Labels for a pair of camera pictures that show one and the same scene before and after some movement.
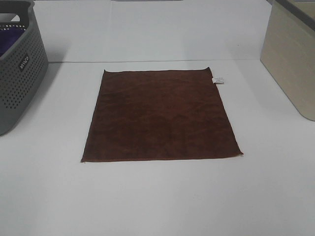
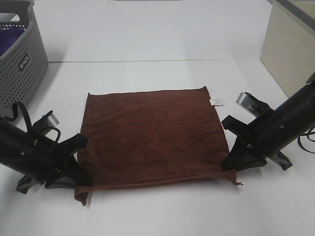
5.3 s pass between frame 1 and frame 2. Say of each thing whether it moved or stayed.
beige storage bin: stayed
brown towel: moved
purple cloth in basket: stayed
